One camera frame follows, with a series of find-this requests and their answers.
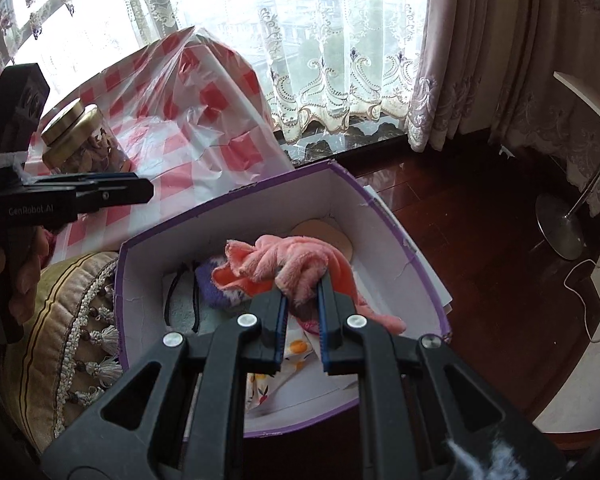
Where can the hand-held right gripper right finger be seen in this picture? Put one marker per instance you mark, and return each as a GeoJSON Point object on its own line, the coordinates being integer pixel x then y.
{"type": "Point", "coordinates": [322, 330]}

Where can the purple fuzzy cloth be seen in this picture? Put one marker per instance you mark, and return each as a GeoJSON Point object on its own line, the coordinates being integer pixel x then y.
{"type": "Point", "coordinates": [215, 285]}

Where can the black hair band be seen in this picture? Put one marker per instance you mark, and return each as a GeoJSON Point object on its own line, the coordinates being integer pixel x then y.
{"type": "Point", "coordinates": [196, 305]}

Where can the gold lid glass jar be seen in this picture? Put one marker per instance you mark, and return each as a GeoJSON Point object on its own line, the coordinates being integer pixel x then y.
{"type": "Point", "coordinates": [90, 150]}

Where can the dark marble window sill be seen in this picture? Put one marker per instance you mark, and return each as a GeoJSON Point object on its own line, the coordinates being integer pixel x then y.
{"type": "Point", "coordinates": [340, 145]}

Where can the pink curtain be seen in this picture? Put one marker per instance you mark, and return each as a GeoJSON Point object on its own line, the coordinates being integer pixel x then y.
{"type": "Point", "coordinates": [480, 35]}

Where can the striped tasselled cushion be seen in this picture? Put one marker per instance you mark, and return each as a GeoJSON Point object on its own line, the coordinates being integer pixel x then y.
{"type": "Point", "coordinates": [45, 335]}

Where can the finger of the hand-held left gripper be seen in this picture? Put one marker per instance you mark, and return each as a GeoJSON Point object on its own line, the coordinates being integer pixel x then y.
{"type": "Point", "coordinates": [125, 192]}
{"type": "Point", "coordinates": [80, 180]}

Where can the white stand table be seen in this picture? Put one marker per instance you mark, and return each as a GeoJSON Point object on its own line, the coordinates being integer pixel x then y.
{"type": "Point", "coordinates": [560, 225]}

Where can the fruit print cloth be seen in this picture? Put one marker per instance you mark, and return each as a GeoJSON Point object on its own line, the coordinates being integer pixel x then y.
{"type": "Point", "coordinates": [300, 347]}

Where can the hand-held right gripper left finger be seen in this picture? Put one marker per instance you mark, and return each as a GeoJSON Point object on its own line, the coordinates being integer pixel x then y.
{"type": "Point", "coordinates": [281, 325]}

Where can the white box purple trim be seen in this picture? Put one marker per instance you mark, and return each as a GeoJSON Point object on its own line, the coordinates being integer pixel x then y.
{"type": "Point", "coordinates": [380, 240]}

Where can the beige round pad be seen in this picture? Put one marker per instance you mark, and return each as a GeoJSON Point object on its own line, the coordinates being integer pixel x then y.
{"type": "Point", "coordinates": [325, 232]}

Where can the red checked plastic tablecloth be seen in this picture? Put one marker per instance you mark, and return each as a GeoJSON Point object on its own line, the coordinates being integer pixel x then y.
{"type": "Point", "coordinates": [205, 125]}

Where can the pink fleece baby garment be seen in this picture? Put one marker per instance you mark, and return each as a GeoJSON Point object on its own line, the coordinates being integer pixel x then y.
{"type": "Point", "coordinates": [280, 260]}

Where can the person's left hand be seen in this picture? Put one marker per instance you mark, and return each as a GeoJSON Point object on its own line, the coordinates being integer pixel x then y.
{"type": "Point", "coordinates": [32, 270]}

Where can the white lace curtain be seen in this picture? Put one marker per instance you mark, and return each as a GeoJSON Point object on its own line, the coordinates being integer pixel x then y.
{"type": "Point", "coordinates": [330, 35]}

